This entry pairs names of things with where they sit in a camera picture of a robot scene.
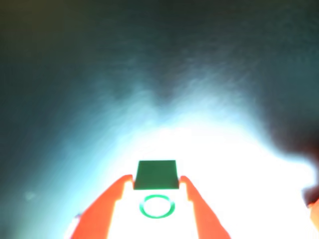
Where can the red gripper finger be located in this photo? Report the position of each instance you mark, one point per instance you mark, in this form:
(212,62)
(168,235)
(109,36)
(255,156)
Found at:
(207,216)
(99,211)

